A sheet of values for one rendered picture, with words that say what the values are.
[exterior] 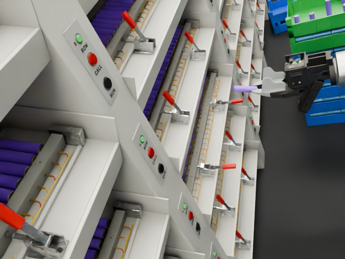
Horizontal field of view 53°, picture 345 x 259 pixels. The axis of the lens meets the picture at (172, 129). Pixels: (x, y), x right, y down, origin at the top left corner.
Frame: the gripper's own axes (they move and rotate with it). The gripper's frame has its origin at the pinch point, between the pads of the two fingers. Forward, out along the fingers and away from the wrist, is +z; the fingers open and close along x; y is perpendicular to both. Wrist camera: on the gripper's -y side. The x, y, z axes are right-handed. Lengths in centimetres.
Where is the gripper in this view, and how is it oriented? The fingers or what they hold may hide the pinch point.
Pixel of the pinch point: (257, 90)
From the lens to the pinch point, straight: 100.7
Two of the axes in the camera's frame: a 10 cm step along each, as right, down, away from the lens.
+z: -9.0, 1.2, 4.1
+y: -3.6, -7.1, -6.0
